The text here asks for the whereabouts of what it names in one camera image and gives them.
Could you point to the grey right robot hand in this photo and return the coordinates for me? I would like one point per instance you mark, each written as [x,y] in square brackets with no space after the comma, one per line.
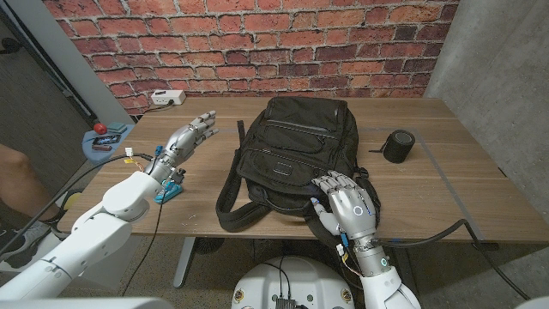
[351,210]

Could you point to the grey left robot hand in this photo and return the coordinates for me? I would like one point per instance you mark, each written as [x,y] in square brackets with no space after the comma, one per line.
[186,139]

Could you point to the teal oval case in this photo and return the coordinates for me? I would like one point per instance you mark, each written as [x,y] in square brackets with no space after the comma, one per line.
[168,193]

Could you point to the black backpack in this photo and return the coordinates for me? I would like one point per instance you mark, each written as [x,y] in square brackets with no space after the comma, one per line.
[291,150]

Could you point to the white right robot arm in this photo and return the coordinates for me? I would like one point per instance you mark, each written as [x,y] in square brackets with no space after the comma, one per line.
[386,287]

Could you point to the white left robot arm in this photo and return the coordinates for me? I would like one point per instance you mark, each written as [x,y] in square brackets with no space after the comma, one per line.
[94,236]

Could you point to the white power strip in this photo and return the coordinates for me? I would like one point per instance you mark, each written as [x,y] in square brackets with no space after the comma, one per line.
[167,97]

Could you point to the small teal box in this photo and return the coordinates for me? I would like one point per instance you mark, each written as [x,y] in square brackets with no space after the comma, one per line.
[117,127]

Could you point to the grey table leg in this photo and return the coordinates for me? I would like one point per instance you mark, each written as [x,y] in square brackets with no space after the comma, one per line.
[403,262]
[184,262]

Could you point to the small red device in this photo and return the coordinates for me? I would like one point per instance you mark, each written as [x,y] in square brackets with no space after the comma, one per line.
[102,148]

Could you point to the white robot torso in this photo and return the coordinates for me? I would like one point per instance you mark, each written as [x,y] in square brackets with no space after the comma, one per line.
[296,279]

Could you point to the blue round stool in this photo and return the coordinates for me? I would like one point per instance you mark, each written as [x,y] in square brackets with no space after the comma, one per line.
[96,156]

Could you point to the black ribbed round object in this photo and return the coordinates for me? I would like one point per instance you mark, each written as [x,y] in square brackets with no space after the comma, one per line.
[210,245]

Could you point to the yellow black round object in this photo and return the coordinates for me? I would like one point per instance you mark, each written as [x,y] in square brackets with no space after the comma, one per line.
[73,199]

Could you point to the person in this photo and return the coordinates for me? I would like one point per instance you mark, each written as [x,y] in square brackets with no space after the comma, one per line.
[17,180]

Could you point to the brick wall backdrop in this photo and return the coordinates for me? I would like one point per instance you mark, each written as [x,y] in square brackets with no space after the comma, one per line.
[257,43]

